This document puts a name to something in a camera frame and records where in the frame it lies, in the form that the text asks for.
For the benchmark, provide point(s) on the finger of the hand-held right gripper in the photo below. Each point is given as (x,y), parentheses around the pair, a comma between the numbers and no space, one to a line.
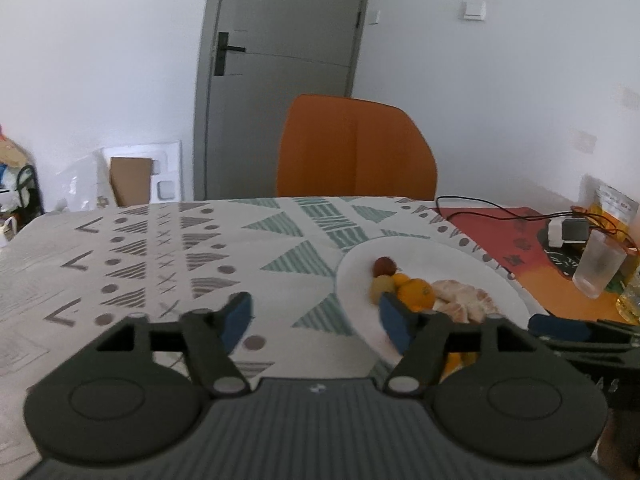
(557,327)
(565,349)

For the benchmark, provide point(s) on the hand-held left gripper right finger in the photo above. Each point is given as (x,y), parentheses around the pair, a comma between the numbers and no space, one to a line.
(395,322)

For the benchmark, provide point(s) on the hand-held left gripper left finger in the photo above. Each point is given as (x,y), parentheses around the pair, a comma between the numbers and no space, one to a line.
(235,320)

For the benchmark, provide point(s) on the brown-green round fruit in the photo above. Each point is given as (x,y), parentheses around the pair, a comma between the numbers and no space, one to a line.
(381,286)

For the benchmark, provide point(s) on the small red jujube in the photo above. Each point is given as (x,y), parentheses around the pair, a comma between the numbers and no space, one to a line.
(384,266)

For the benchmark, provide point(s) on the peeled pink pomelo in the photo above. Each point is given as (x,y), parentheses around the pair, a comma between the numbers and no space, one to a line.
(472,300)

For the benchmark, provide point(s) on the white plate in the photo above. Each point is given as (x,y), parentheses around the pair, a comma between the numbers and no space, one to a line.
(450,262)

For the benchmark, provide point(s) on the person's right hand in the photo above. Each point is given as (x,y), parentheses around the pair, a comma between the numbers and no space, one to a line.
(622,445)

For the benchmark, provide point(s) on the small orange kumquat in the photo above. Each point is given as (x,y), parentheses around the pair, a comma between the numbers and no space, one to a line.
(400,280)

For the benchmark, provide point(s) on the clear plastic cup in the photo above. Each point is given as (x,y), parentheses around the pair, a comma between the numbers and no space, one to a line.
(597,270)

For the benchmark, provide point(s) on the yellow glass jar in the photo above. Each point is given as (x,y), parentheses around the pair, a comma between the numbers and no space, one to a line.
(631,300)

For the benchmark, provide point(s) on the white charger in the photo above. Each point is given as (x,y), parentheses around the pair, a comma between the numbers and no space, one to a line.
(567,232)

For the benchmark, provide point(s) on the red orange table mat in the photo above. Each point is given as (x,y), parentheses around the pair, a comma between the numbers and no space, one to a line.
(500,240)

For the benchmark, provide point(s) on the patterned white tablecloth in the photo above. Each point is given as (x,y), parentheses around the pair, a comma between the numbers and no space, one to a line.
(150,250)

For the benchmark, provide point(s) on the yellow snack packet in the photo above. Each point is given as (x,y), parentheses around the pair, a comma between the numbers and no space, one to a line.
(615,205)

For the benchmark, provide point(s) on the cardboard box with foam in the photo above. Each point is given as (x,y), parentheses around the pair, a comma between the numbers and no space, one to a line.
(167,170)

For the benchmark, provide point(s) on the brown cardboard box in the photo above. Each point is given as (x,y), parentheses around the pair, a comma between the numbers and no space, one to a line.
(130,180)

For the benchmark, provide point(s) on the orange chair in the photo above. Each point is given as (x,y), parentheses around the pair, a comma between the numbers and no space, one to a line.
(355,150)

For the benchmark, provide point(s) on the grey door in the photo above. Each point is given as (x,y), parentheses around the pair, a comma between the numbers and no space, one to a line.
(285,85)

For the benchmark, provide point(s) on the black storage rack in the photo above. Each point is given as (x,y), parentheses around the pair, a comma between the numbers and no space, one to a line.
(30,190)

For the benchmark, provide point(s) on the white light switch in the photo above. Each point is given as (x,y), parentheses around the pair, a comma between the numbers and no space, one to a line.
(473,10)

